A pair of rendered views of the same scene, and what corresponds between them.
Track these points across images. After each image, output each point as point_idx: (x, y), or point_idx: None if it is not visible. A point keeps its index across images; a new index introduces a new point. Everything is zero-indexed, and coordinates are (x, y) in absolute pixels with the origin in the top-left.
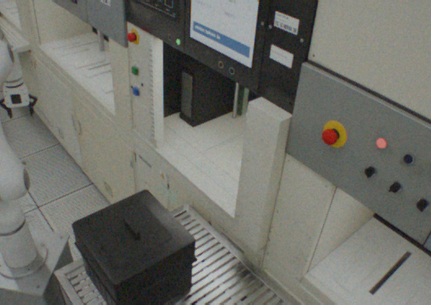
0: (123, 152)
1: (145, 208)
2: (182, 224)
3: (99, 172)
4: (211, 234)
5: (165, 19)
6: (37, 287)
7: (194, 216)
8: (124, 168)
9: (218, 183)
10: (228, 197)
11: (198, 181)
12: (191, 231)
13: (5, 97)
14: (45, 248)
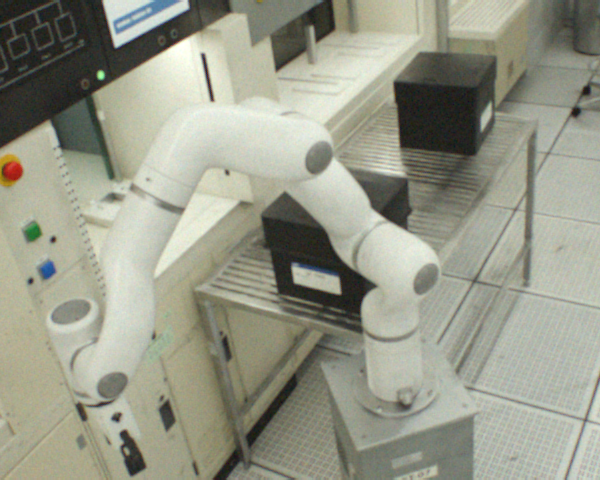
0: (55, 455)
1: (293, 201)
2: (236, 278)
3: None
4: (240, 253)
5: (68, 64)
6: (424, 343)
7: (216, 274)
8: None
9: (171, 236)
10: (196, 221)
11: (175, 251)
12: (244, 268)
13: (133, 417)
14: (364, 367)
